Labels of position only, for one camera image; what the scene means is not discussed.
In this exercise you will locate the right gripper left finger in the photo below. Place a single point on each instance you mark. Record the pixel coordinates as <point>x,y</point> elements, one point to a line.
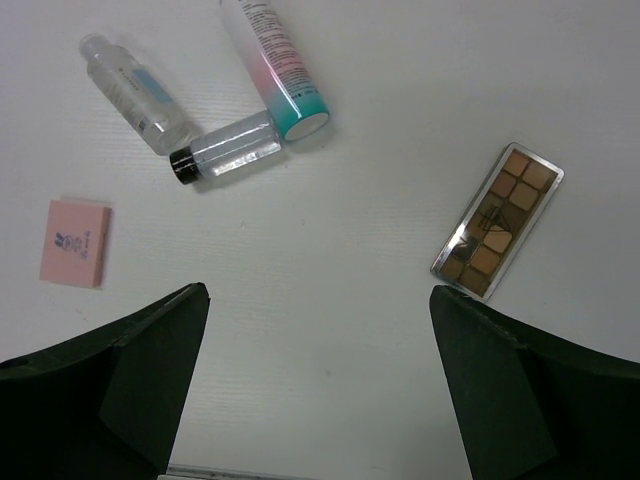
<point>106,404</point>

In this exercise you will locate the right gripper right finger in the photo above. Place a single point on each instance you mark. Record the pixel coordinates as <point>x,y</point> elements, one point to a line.
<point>531,405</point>

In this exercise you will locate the pink compact box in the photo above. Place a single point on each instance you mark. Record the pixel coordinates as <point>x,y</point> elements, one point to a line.
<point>75,243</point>

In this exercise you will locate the clear bottle blue label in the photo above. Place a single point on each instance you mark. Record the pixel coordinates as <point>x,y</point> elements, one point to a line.
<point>137,95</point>

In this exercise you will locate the brown gold eyeshadow palette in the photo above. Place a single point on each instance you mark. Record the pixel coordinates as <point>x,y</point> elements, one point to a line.
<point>497,221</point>

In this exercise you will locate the small clear bottle black cap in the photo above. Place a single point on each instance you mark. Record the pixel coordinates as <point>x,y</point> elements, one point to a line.
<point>226,149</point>

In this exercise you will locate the white pink teal spray bottle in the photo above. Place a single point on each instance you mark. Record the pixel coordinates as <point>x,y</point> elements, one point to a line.
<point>275,67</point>

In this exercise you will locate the aluminium front rail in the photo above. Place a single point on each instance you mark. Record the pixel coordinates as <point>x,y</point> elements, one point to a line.
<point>194,472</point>

